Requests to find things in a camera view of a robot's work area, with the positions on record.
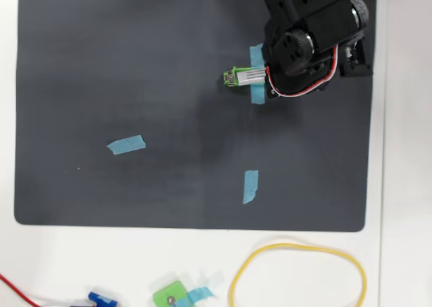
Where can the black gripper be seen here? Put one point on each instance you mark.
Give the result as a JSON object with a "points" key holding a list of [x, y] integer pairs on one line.
{"points": [[279, 92]]}

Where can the dark grey textured mat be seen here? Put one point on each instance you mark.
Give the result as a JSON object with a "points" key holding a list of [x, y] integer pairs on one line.
{"points": [[135, 67]]}

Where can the blue tape on green block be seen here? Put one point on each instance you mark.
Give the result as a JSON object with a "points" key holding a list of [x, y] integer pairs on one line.
{"points": [[200, 293]]}

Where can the green printed battery holder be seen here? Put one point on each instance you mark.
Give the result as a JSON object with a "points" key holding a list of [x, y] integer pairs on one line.
{"points": [[226, 82]]}

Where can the blue masking tape piece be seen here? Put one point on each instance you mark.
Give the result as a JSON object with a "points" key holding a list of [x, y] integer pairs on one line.
{"points": [[126, 145], [250, 185]]}

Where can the yellow rubber band loop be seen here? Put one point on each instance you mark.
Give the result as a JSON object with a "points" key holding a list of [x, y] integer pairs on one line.
{"points": [[236, 283]]}

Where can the white cylindrical battery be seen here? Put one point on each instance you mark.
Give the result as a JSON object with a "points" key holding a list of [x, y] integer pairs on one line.
{"points": [[249, 76]]}

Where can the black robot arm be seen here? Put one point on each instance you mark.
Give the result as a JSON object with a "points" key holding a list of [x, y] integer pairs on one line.
{"points": [[303, 3]]}

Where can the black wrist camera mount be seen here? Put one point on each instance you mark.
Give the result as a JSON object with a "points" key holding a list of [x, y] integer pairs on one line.
{"points": [[362, 67]]}

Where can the green printed block with screws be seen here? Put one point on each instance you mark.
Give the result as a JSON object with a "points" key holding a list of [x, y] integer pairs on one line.
{"points": [[168, 295]]}

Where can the long blue masking tape strip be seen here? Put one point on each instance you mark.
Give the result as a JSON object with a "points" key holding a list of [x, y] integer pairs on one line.
{"points": [[257, 94]]}

